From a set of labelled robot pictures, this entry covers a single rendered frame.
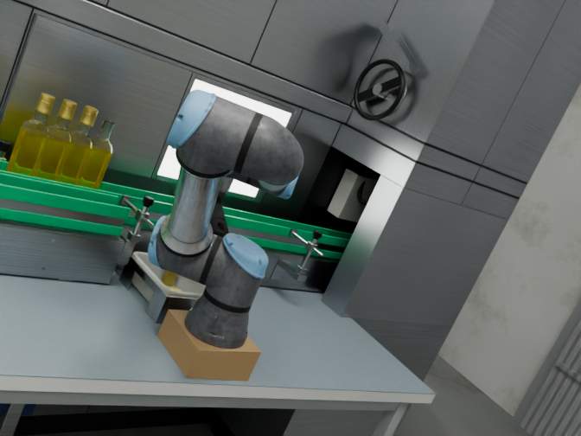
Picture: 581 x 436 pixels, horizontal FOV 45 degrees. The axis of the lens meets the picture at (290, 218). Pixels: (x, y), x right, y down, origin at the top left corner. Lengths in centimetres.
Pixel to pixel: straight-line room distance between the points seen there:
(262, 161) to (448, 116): 119
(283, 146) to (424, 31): 127
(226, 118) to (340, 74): 127
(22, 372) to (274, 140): 65
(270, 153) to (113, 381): 59
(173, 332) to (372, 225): 93
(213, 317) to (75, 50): 78
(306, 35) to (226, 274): 101
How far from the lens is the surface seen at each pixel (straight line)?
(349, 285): 239
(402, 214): 236
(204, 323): 161
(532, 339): 471
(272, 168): 124
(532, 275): 475
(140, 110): 204
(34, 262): 178
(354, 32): 245
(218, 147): 123
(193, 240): 152
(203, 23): 210
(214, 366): 163
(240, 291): 158
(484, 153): 256
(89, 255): 183
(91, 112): 183
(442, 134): 234
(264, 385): 173
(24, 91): 191
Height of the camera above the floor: 150
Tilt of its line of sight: 12 degrees down
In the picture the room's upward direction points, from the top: 24 degrees clockwise
